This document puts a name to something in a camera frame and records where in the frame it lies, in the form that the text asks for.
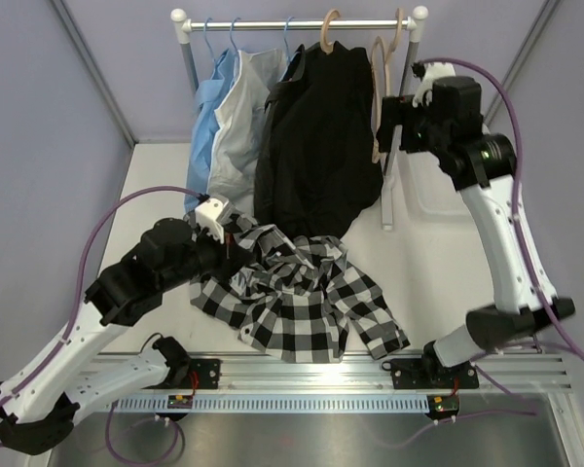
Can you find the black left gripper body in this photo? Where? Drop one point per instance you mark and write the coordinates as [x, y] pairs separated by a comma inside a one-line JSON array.
[[215, 258]]

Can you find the black white checkered shirt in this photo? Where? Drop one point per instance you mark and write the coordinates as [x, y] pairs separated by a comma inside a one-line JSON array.
[[299, 299]]

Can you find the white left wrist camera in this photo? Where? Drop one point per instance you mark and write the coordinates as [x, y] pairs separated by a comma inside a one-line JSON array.
[[211, 216]]

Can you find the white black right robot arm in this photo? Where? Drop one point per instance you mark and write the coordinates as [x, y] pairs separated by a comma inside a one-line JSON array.
[[483, 172]]

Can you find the light blue shirt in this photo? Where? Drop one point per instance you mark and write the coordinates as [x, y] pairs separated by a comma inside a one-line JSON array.
[[210, 95]]

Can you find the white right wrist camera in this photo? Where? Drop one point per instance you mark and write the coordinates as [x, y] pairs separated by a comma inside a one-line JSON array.
[[432, 72]]

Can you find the white slotted cable duct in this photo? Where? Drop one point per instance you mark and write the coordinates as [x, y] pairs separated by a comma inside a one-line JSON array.
[[333, 403]]

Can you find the metal clothes rack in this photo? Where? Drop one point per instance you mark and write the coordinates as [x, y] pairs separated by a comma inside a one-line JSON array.
[[411, 25]]

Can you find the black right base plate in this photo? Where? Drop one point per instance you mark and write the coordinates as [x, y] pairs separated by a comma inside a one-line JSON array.
[[413, 373]]

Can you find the blue wire hanger right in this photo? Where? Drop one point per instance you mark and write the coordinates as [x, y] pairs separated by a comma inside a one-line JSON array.
[[287, 48]]

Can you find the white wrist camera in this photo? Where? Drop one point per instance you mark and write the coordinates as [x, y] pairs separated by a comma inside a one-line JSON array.
[[211, 216], [432, 72]]

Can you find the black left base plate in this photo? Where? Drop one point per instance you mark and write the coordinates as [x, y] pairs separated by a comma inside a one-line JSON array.
[[205, 372]]

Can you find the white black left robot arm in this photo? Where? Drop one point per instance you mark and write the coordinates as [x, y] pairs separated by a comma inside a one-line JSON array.
[[44, 402]]

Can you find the dark pinstriped shirt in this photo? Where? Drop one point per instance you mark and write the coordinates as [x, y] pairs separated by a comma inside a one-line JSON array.
[[281, 98]]

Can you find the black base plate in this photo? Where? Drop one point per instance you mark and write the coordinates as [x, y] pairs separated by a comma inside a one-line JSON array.
[[205, 372], [413, 373]]

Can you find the white plastic basket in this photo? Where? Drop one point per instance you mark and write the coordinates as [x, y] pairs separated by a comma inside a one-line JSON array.
[[429, 194]]

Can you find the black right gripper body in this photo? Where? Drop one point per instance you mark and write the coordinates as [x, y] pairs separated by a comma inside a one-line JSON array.
[[419, 134]]

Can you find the blue wire hanger left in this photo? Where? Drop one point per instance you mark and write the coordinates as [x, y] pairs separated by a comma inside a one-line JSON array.
[[212, 53]]

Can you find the wooden hanger of checkered shirt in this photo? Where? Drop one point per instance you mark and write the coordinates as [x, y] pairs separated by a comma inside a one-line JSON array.
[[380, 56]]

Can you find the aluminium mounting rail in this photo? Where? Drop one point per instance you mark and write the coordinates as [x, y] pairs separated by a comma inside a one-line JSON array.
[[520, 372]]

